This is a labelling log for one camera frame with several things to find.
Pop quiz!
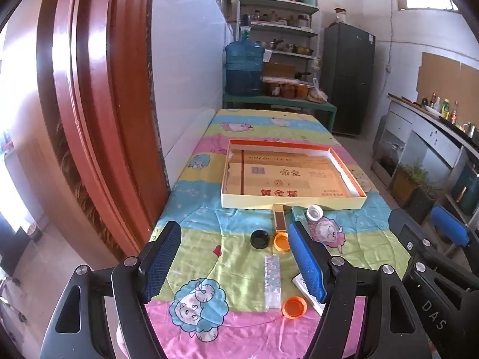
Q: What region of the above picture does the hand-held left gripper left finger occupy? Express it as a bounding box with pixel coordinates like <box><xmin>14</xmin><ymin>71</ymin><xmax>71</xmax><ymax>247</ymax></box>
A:
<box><xmin>39</xmin><ymin>220</ymin><xmax>183</xmax><ymax>359</ymax></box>

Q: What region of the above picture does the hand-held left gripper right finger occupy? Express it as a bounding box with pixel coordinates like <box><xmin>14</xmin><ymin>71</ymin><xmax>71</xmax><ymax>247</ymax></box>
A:
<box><xmin>287</xmin><ymin>221</ymin><xmax>431</xmax><ymax>359</ymax></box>

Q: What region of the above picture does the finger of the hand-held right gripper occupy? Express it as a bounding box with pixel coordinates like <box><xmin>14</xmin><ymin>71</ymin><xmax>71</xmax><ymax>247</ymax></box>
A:
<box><xmin>388</xmin><ymin>209</ymin><xmax>450</xmax><ymax>288</ymax></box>
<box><xmin>430</xmin><ymin>205</ymin><xmax>471</xmax><ymax>259</ymax></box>

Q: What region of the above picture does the white cartoon lighter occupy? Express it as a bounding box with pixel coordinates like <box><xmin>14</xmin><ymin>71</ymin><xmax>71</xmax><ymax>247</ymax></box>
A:
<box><xmin>292</xmin><ymin>274</ymin><xmax>326</xmax><ymax>317</ymax></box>

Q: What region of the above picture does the orange bottle cap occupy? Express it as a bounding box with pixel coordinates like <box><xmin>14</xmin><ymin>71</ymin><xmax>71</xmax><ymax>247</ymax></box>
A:
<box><xmin>273</xmin><ymin>232</ymin><xmax>292</xmax><ymax>253</ymax></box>
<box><xmin>282</xmin><ymin>296</ymin><xmax>309</xmax><ymax>320</ymax></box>

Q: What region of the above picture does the clear floral lighter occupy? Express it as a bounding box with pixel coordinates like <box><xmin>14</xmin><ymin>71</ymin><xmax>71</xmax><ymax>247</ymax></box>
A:
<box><xmin>263</xmin><ymin>256</ymin><xmax>282</xmax><ymax>311</ymax></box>

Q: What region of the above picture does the gold lighter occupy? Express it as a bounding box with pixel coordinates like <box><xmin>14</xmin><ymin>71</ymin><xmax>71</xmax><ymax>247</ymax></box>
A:
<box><xmin>273</xmin><ymin>204</ymin><xmax>288</xmax><ymax>232</ymax></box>

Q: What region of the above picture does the black bottle cap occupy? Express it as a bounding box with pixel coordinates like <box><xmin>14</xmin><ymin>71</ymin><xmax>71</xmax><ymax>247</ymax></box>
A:
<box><xmin>250</xmin><ymin>230</ymin><xmax>270</xmax><ymax>249</ymax></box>

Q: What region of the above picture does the shallow orange-rimmed cardboard box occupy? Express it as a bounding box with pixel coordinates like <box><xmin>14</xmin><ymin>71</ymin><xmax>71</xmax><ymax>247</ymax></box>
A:
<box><xmin>221</xmin><ymin>139</ymin><xmax>368</xmax><ymax>210</ymax></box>

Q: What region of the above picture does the dark green container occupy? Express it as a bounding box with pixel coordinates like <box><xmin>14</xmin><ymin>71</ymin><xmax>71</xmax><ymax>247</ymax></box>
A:
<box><xmin>451</xmin><ymin>161</ymin><xmax>479</xmax><ymax>214</ymax></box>

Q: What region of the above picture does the brown printed cardboard sheet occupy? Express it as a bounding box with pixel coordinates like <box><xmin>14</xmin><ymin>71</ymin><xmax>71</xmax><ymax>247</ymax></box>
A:
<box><xmin>224</xmin><ymin>149</ymin><xmax>352</xmax><ymax>197</ymax></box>

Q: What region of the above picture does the grey kitchen counter cabinet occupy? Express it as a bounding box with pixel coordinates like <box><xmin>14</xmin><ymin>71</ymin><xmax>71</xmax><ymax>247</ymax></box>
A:
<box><xmin>370</xmin><ymin>93</ymin><xmax>479</xmax><ymax>214</ymax></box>

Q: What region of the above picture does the red wooden door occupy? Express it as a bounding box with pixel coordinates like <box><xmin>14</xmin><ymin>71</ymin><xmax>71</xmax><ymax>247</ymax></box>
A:
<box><xmin>35</xmin><ymin>0</ymin><xmax>171</xmax><ymax>266</ymax></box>

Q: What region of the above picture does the green low table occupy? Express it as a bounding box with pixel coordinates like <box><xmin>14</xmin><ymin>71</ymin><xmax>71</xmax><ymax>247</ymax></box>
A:
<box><xmin>223</xmin><ymin>93</ymin><xmax>337</xmax><ymax>133</ymax></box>

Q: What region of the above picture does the dark grey refrigerator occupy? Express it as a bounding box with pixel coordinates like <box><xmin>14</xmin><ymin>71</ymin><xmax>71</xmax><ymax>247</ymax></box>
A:
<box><xmin>322</xmin><ymin>22</ymin><xmax>376</xmax><ymax>136</ymax></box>

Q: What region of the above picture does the plastic bag of food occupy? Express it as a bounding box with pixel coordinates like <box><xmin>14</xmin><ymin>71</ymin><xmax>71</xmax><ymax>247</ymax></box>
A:
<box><xmin>307</xmin><ymin>78</ymin><xmax>328</xmax><ymax>102</ymax></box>

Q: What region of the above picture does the blue water jug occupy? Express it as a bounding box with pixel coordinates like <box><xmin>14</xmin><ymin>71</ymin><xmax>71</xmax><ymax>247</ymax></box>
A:
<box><xmin>225</xmin><ymin>39</ymin><xmax>266</xmax><ymax>97</ymax></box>

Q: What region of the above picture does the white metal shelf rack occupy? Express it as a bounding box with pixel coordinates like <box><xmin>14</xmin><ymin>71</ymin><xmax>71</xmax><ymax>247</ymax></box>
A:
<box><xmin>237</xmin><ymin>0</ymin><xmax>322</xmax><ymax>98</ymax></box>

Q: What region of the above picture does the water jug pump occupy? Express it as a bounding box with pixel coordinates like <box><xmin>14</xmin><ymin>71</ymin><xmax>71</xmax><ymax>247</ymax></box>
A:
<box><xmin>238</xmin><ymin>14</ymin><xmax>252</xmax><ymax>42</ymax></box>

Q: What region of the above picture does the row of spice jars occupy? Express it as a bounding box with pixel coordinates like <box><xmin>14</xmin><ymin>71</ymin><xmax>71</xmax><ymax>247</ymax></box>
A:
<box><xmin>250</xmin><ymin>9</ymin><xmax>311</xmax><ymax>28</ymax></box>

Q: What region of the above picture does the cardboard wall panel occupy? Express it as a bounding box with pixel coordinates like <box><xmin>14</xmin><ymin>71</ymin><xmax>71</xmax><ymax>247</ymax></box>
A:
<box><xmin>416</xmin><ymin>51</ymin><xmax>479</xmax><ymax>101</ymax></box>

